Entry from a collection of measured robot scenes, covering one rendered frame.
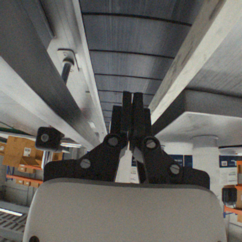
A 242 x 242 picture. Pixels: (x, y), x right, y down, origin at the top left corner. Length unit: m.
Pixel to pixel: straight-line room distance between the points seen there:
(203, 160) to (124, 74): 0.38
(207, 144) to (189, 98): 0.22
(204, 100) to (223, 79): 0.05
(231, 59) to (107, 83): 0.18
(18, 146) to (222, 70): 2.03
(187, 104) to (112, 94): 0.15
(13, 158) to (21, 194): 7.31
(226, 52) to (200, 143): 0.32
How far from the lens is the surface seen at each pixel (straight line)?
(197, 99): 0.30
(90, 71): 0.17
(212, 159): 0.48
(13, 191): 9.54
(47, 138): 0.18
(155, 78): 0.17
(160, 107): 0.16
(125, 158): 0.29
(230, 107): 0.35
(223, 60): 0.25
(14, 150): 2.08
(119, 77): 0.17
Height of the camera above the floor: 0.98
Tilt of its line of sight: 17 degrees down
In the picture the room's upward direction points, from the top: 176 degrees counter-clockwise
